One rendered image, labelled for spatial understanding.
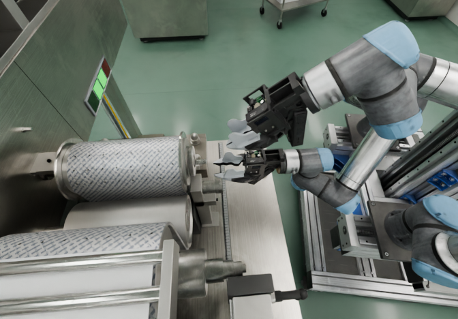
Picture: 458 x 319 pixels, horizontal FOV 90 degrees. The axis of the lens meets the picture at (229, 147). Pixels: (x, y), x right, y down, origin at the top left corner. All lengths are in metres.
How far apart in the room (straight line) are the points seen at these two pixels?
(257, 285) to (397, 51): 0.36
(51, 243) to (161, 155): 0.23
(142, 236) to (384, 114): 0.42
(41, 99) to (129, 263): 0.51
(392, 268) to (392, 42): 1.53
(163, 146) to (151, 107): 2.05
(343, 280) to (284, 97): 1.34
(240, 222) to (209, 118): 1.61
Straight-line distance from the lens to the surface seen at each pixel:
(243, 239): 0.85
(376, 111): 0.46
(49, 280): 0.35
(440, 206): 0.97
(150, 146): 0.53
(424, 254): 0.91
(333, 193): 0.81
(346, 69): 0.41
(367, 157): 0.80
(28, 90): 0.69
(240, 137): 0.47
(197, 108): 2.44
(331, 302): 1.84
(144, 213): 0.55
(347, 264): 1.68
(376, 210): 1.13
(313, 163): 0.73
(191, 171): 0.54
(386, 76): 0.43
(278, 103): 0.42
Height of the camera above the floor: 1.72
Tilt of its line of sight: 55 degrees down
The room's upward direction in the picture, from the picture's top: straight up
